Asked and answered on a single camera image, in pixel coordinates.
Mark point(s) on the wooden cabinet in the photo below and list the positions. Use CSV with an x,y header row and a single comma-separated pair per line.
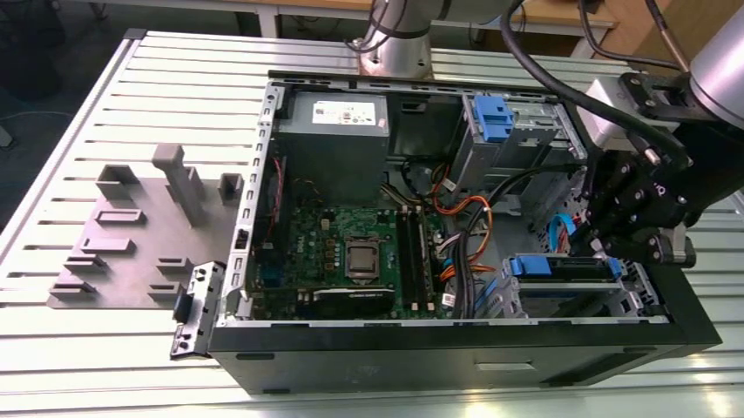
x,y
639,35

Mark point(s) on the grey power supply unit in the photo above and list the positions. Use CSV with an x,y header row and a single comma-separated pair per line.
x,y
332,165

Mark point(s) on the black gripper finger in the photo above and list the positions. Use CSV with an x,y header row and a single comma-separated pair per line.
x,y
619,187
651,244

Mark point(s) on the grey parts rack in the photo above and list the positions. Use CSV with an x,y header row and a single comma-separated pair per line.
x,y
134,226

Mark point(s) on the CPU socket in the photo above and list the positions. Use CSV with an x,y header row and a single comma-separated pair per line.
x,y
366,278

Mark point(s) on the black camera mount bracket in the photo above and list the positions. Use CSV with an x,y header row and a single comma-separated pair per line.
x,y
656,96

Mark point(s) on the hard disk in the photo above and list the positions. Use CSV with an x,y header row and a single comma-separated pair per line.
x,y
532,266

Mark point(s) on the silver drive cage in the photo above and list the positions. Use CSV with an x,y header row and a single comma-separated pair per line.
x,y
500,161

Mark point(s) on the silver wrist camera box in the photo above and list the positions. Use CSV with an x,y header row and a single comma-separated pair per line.
x,y
604,113

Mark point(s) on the silver CPU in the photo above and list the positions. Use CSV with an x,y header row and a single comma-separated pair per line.
x,y
364,258

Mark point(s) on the black open PC case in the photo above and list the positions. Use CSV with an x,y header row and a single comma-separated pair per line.
x,y
406,361

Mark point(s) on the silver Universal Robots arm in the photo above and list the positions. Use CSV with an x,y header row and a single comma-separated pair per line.
x,y
401,48

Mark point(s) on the silver disk bay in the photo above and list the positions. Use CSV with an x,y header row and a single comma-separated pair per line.
x,y
564,285

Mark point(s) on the blue drive latch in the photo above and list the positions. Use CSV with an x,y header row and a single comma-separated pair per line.
x,y
491,117

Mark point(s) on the green Dell motherboard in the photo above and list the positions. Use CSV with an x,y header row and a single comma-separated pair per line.
x,y
314,226

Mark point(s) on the black RAM slot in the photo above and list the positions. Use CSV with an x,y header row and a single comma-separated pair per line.
x,y
409,257
425,257

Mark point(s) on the black graphics card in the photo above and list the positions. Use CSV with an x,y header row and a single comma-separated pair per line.
x,y
349,300

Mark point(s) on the wooden desk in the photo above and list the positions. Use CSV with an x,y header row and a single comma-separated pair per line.
x,y
552,17

